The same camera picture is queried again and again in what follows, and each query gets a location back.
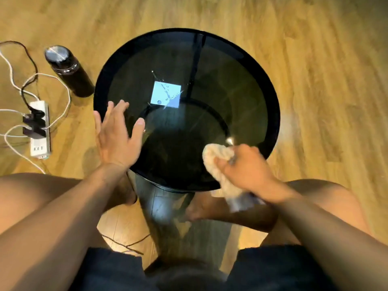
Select person's right hand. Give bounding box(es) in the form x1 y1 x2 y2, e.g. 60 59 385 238
214 144 290 205

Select person's left hand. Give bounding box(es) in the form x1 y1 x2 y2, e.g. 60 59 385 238
93 100 146 171

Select beige cleaning cloth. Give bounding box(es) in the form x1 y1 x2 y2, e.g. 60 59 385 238
202 144 265 213

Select person's left forearm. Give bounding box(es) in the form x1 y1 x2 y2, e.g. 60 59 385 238
0 163 129 291

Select person's right forearm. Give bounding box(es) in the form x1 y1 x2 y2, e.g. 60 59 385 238
267 191 388 291

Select black water bottle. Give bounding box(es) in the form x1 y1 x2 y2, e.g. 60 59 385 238
44 45 95 98

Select white power strip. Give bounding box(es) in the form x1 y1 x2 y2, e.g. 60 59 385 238
29 101 52 160

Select black plug adapter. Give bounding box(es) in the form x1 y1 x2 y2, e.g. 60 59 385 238
22 109 46 125
22 125 46 140

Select round black glass side table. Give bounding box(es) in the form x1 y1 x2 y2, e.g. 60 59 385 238
93 28 281 270

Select person's left leg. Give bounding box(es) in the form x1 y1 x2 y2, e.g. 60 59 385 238
0 173 138 240

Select dark shorts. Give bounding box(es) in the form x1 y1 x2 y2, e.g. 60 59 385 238
69 245 338 291

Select white looping cable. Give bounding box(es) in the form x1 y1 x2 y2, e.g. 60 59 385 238
0 50 72 131

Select black power cable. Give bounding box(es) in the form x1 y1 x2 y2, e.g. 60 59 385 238
0 41 39 111

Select thin black floor cable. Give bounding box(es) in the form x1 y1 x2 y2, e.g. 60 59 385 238
101 233 151 256

